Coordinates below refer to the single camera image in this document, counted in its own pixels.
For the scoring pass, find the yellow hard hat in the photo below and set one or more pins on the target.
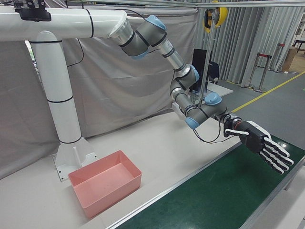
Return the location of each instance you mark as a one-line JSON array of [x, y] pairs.
[[207, 26], [224, 15]]

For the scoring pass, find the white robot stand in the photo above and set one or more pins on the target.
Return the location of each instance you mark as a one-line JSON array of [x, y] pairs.
[[59, 95]]

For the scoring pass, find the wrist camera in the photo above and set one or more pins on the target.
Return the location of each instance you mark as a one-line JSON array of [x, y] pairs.
[[230, 120]]

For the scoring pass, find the pink plastic basket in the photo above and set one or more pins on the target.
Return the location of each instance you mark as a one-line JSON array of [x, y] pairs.
[[104, 181]]

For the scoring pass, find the UR5e robot arm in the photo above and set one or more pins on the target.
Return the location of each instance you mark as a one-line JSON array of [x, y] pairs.
[[143, 38]]

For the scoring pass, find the brown cardboard box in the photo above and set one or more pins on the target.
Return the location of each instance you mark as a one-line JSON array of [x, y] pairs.
[[289, 59]]

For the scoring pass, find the grey backdrop curtain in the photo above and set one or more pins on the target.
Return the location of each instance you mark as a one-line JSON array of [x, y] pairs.
[[119, 83]]

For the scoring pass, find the black camera on stand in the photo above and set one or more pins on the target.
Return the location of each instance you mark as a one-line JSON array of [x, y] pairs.
[[33, 13]]

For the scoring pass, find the black Huawei monitor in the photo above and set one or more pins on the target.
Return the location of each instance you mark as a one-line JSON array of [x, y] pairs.
[[199, 66]]

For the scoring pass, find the pleated grey curtain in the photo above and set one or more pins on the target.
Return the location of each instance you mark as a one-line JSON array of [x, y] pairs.
[[240, 47]]

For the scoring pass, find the white keyboard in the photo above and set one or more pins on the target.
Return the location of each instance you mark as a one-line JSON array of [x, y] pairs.
[[195, 97]]

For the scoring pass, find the black stanchion post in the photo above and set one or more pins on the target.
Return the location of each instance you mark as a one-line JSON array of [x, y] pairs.
[[251, 87], [278, 70], [261, 90]]

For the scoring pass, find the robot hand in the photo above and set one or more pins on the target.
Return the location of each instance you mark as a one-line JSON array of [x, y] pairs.
[[255, 138]]

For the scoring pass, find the green conveyor belt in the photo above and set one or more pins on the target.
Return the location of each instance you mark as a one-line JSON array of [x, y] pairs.
[[214, 190]]

